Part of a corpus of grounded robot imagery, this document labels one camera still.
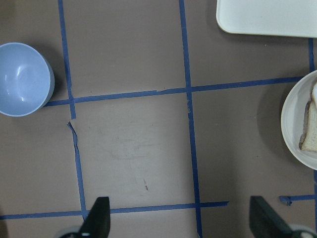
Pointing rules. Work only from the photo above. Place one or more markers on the blue bowl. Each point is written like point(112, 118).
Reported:
point(26, 80)

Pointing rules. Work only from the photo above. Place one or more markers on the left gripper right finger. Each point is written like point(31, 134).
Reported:
point(264, 222)

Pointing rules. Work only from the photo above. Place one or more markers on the bread slice on plate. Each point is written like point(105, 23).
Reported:
point(308, 140)

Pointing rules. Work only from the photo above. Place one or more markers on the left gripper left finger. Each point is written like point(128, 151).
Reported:
point(97, 223)

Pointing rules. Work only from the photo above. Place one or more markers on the cream bear tray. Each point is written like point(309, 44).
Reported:
point(290, 18)

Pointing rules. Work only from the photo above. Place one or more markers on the white round plate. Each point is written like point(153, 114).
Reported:
point(292, 119)

